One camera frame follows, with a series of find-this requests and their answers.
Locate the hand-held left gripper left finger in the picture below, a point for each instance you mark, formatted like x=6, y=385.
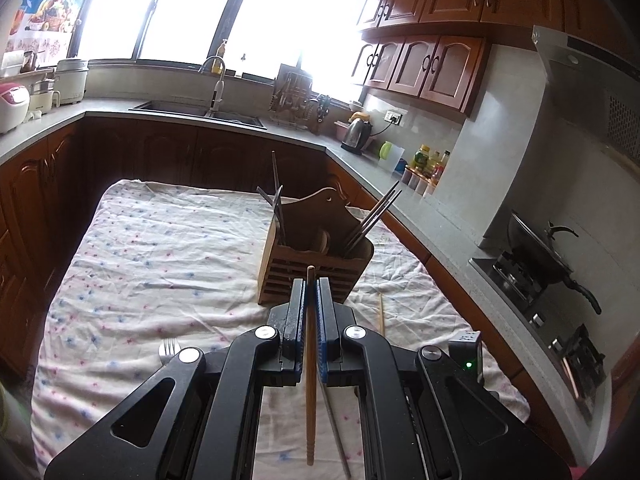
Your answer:
x=299, y=340

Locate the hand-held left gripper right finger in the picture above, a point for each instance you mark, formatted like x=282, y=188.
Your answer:
x=322, y=340

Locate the wooden utensil holder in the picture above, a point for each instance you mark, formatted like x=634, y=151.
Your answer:
x=320, y=275

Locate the dark brown chopstick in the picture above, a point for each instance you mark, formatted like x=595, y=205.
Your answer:
x=379, y=221

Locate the metal chopstick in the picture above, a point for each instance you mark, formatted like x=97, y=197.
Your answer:
x=336, y=435
x=380, y=205

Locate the plain wooden chopstick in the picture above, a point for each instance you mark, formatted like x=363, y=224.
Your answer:
x=381, y=315

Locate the gas stove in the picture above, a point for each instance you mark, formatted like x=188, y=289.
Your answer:
x=515, y=280

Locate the grey kitchen countertop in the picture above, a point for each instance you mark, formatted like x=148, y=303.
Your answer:
x=450, y=240

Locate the black wok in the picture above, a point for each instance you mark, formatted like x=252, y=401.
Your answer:
x=540, y=255

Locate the metal fork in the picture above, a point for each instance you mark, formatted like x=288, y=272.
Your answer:
x=169, y=350
x=265, y=196

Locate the long metal utensil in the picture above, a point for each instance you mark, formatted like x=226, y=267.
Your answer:
x=276, y=180

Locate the floral white tablecloth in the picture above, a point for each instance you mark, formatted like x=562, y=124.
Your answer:
x=150, y=260

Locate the spice jar rack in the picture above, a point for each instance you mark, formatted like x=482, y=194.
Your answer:
x=415, y=180

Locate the sauce bottle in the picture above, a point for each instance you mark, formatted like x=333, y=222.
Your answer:
x=440, y=170

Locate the yellow oil bottle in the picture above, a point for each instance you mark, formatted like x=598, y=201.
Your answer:
x=422, y=157

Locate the pink container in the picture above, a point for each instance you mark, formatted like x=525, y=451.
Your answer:
x=342, y=131

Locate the steel electric kettle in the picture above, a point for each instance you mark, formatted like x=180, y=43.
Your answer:
x=356, y=132

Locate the wooden lower cabinets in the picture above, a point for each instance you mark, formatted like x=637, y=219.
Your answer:
x=150, y=155

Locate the dish drying rack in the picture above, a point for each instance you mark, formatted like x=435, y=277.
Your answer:
x=295, y=95

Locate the kitchen faucet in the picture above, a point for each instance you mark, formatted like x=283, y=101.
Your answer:
x=218, y=92

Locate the steel sink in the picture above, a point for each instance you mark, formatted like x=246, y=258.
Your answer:
x=170, y=107

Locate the small dark-capped bottle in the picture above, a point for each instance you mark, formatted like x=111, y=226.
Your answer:
x=243, y=62

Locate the steel range hood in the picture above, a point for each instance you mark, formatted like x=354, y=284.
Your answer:
x=575, y=75

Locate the yellow soap bottle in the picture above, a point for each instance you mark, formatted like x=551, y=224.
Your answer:
x=220, y=50

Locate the kitchen window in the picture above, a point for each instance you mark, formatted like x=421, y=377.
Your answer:
x=175, y=10

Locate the white kitchen appliance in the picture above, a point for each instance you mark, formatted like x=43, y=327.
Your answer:
x=40, y=100

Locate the white and pink rice cooker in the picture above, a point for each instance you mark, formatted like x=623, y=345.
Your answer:
x=12, y=105

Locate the small metal pot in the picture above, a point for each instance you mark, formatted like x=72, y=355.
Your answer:
x=28, y=62

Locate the fruit and palm poster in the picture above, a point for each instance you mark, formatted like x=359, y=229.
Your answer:
x=45, y=5

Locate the wall power outlet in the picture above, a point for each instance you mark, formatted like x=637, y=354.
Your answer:
x=394, y=117

